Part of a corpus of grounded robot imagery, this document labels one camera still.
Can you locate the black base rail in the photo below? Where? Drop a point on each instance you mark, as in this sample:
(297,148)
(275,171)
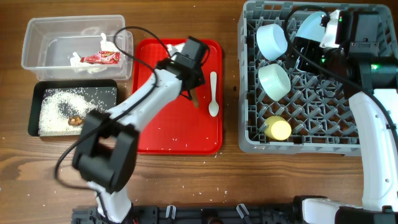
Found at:
(274,213)

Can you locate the pale green bowl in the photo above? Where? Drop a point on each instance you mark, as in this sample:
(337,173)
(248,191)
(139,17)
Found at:
(275,81)

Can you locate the brown root vegetable piece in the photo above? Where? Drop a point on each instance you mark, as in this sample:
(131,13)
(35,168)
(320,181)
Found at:
(194,98)

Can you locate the pale blue bowl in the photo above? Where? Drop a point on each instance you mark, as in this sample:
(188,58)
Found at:
(271,41)

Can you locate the grey-blue dishwasher rack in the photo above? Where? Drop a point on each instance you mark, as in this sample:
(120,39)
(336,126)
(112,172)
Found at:
(317,110)

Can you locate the yellow plastic cup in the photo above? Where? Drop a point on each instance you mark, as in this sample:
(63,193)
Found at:
(277,128)

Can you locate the white rice pile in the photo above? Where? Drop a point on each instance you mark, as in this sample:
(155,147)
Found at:
(59,104)

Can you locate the white plastic spoon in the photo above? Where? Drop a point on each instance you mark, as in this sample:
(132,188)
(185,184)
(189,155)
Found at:
(213,106)

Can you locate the clear plastic waste bin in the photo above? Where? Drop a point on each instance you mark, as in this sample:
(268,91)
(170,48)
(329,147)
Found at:
(53,47)

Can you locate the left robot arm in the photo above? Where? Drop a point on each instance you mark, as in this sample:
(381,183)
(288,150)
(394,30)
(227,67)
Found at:
(105,153)

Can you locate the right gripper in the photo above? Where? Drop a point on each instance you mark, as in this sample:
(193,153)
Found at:
(309,48)

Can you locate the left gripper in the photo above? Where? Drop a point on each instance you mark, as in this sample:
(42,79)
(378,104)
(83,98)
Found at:
(199,79)

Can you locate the large pale blue plate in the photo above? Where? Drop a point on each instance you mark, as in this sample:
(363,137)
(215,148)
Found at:
(311,28)

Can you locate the black waste tray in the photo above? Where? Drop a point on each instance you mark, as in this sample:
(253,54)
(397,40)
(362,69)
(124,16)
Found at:
(38,96)

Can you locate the red snack wrapper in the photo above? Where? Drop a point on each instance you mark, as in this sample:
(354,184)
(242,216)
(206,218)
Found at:
(102,57)

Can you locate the red plastic tray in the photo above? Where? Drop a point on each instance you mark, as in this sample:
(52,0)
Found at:
(182,128)

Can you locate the brown food scrap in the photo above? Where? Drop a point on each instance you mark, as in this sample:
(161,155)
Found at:
(75,120)

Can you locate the white crumpled tissue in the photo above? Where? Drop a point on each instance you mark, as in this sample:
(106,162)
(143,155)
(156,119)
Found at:
(107,46)

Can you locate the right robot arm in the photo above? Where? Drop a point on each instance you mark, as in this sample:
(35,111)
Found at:
(351,53)

